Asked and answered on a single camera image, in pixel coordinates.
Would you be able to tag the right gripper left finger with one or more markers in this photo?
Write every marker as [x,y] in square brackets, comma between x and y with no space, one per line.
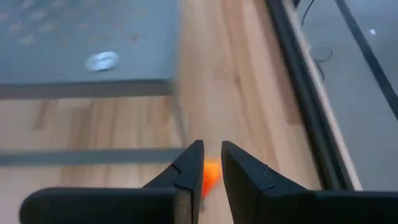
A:
[124,205]

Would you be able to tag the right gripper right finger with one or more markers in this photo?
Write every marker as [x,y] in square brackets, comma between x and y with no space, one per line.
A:
[280,205]

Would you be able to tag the small orange pepper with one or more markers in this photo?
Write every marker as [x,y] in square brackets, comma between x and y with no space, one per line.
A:
[211,174]

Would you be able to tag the grey perforated metal shelf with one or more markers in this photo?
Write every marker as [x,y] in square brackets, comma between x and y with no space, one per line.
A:
[77,37]

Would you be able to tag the black aluminium table frame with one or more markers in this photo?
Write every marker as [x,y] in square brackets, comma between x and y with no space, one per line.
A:
[298,77]

